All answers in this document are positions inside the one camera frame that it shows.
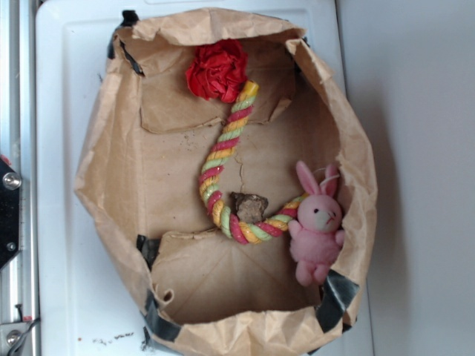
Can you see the red paper ball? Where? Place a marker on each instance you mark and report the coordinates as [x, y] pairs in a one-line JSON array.
[[218, 70]]

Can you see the brown paper bag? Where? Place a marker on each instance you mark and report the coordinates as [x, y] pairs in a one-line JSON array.
[[200, 292]]

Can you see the brown rock chunk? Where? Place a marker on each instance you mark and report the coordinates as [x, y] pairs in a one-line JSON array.
[[250, 208]]

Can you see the pink plush bunny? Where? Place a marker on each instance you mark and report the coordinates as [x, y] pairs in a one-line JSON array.
[[316, 234]]

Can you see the white plastic tray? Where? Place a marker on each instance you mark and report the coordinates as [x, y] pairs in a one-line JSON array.
[[85, 309]]

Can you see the metal clamp with screw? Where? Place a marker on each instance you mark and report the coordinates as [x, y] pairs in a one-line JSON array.
[[17, 338]]

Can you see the multicoloured twisted rope toy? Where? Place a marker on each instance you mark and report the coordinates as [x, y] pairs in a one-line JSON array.
[[221, 214]]

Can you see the black bracket with bolt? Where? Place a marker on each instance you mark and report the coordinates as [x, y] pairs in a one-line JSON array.
[[9, 212]]

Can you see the aluminium frame rail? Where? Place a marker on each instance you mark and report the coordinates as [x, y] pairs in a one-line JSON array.
[[19, 279]]

